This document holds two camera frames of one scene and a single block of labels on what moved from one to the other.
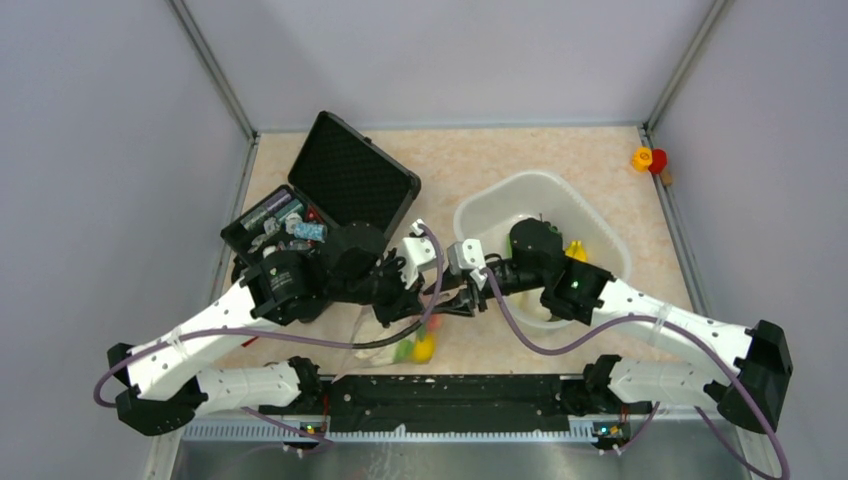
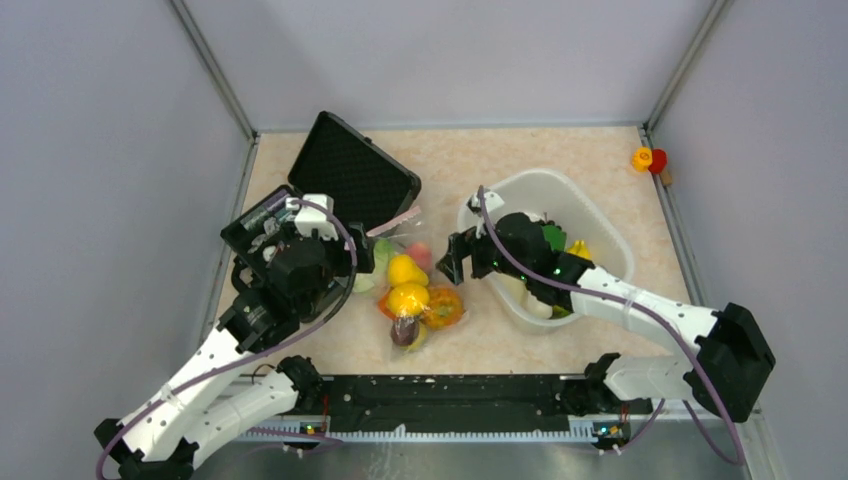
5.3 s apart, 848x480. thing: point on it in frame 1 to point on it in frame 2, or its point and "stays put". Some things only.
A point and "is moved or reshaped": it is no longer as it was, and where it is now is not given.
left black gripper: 405,303 to 363,251
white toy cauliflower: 376,357 is moved or reshaped
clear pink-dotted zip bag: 414,347 is moved or reshaped
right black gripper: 471,295 to 462,245
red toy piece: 659,160 stays put
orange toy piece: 642,158 stays put
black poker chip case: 339,177 stays put
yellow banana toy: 576,250 stays put
